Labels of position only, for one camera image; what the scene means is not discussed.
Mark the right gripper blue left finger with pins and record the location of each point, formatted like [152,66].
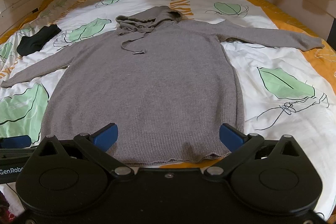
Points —
[95,147]

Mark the white leaf-print bed sheet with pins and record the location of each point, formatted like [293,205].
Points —
[282,92]

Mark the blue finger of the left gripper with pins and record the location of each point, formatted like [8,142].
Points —
[16,142]

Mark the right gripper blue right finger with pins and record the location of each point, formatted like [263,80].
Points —
[241,146]

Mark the grey knitted hooded sweater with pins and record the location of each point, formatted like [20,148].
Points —
[167,83]

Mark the black folded cloth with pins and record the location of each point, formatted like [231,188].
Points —
[32,44]

